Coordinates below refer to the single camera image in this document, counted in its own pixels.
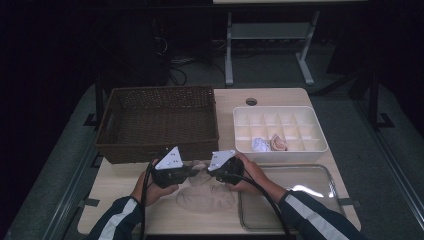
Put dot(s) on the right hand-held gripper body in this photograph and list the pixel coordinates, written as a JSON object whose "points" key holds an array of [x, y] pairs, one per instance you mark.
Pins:
{"points": [[228, 173]]}

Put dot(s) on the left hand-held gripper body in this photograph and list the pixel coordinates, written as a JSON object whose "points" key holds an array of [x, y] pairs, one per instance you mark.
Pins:
{"points": [[170, 176]]}

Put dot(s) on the beige cloth garment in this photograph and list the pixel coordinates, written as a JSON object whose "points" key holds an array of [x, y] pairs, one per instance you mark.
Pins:
{"points": [[278, 142], [206, 200]]}

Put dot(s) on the white cloth garment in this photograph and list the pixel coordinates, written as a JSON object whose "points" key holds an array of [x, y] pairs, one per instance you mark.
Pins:
{"points": [[261, 145]]}

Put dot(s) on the brown wicker basket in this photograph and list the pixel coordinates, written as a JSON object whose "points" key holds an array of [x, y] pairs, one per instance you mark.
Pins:
{"points": [[133, 113]]}

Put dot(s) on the white divided storage box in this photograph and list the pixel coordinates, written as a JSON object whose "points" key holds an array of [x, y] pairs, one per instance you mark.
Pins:
{"points": [[290, 123]]}

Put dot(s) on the clear plastic lid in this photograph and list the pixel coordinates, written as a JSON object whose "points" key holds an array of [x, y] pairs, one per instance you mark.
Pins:
{"points": [[310, 213]]}

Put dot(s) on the person's left hand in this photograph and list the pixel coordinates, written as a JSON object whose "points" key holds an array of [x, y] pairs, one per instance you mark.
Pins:
{"points": [[150, 193]]}

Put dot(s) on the person's right hand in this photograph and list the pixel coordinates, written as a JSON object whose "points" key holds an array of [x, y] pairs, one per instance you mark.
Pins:
{"points": [[258, 181]]}

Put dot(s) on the grey tape strip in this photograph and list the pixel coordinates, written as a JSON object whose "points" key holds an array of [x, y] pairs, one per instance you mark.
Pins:
{"points": [[89, 202], [350, 202]]}

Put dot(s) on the black metal stand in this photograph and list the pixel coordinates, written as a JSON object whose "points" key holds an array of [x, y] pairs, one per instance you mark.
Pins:
{"points": [[374, 100], [98, 100]]}

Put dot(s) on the grey metal frame table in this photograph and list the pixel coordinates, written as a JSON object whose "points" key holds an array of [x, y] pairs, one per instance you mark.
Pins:
{"points": [[266, 30]]}

